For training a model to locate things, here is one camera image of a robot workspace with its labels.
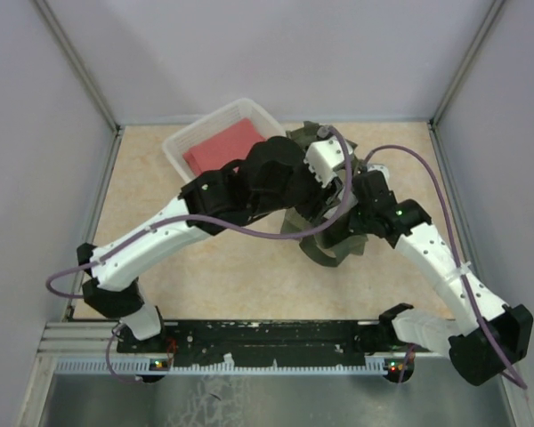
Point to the left aluminium frame post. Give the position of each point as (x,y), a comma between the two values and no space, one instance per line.
(76,63)

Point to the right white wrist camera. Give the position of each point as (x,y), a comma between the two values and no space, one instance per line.
(380,168)

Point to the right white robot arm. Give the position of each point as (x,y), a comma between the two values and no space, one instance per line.
(485,333)

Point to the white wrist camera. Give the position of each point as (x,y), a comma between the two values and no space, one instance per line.
(380,168)
(324,158)

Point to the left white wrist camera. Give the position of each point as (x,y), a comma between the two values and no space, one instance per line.
(324,158)

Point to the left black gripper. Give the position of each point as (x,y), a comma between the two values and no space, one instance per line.
(320,197)

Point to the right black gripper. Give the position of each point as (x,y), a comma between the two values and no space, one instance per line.
(354,225)

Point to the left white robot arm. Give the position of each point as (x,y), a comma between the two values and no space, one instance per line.
(205,207)

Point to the right aluminium frame post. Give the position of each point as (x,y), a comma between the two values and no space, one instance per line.
(489,21)

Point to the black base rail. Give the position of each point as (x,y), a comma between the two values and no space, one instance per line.
(262,343)

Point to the aluminium frame post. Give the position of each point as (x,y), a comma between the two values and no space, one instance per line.
(76,63)
(489,21)

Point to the red cloth in basket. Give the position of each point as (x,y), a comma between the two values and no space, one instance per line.
(214,153)

